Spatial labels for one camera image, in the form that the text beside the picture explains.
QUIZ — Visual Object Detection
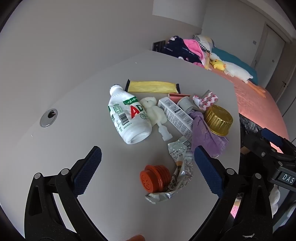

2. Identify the yellow snack packet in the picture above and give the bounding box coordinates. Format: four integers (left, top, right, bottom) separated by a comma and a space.
125, 79, 181, 94

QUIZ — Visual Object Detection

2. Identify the pink fleece garment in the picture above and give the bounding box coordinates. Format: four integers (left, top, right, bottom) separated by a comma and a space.
184, 39, 205, 64

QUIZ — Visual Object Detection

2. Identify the small pink carton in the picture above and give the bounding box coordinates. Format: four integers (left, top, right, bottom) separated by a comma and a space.
168, 93, 190, 105

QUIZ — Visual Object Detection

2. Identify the cardboard bin with black bag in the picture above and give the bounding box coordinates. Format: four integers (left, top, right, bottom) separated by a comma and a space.
239, 113, 264, 149

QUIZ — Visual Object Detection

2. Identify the purple plastic bag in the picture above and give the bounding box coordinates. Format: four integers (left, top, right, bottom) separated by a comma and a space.
189, 111, 229, 158

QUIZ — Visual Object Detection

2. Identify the orange ribbed cap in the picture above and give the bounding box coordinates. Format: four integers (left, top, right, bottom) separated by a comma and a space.
139, 164, 171, 193

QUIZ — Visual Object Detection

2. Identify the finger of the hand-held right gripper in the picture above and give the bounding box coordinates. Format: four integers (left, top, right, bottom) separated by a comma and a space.
242, 133, 296, 165
262, 128, 296, 158

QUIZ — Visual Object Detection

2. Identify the patchwork pillow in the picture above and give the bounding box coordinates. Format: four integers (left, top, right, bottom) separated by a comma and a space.
193, 35, 214, 52

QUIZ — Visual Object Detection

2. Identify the white bear-shaped plastic bottle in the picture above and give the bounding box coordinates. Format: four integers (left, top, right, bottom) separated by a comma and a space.
139, 97, 173, 141

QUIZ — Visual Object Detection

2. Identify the white grey carton box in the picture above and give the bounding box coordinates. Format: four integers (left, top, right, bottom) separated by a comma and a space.
158, 97, 194, 139

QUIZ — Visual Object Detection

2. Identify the white room door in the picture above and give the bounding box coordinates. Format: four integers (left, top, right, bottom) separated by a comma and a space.
266, 35, 296, 102

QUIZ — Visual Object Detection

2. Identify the pink foam floor mat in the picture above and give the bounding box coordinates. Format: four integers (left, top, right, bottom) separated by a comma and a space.
231, 199, 242, 218

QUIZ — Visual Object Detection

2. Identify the crumpled silver wrapper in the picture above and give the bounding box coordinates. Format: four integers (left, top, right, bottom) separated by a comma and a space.
145, 136, 195, 205

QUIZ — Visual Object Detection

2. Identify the grey desk cable grommet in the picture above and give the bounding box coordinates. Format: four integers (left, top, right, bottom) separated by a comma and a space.
40, 108, 58, 127

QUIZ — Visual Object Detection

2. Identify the yellow duck plush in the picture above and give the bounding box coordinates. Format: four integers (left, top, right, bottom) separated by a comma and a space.
211, 60, 226, 72

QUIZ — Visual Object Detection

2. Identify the white goose plush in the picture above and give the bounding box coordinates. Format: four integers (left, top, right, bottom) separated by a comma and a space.
209, 53, 266, 93

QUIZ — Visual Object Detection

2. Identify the navy printed garment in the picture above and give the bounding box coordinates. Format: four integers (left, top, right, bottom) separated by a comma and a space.
163, 36, 204, 67

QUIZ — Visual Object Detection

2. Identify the teal pillow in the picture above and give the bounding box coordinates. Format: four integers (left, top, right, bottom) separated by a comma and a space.
211, 47, 258, 84

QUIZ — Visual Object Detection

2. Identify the small white plastic cup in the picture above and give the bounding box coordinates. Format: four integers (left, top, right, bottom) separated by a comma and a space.
178, 96, 193, 113

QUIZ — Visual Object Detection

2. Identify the gold foil cup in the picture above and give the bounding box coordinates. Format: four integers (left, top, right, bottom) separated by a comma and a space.
204, 105, 233, 136

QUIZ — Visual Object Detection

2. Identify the white plastic milk bottle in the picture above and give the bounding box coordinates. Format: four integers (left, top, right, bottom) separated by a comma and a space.
107, 84, 152, 144

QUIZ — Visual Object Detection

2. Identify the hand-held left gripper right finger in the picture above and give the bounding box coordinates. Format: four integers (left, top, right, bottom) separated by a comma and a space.
190, 146, 274, 241

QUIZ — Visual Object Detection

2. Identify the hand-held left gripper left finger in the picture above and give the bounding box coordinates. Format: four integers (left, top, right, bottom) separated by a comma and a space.
24, 146, 109, 241

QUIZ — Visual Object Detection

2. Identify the bed with pink sheet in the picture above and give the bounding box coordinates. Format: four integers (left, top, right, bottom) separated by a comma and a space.
208, 67, 289, 153

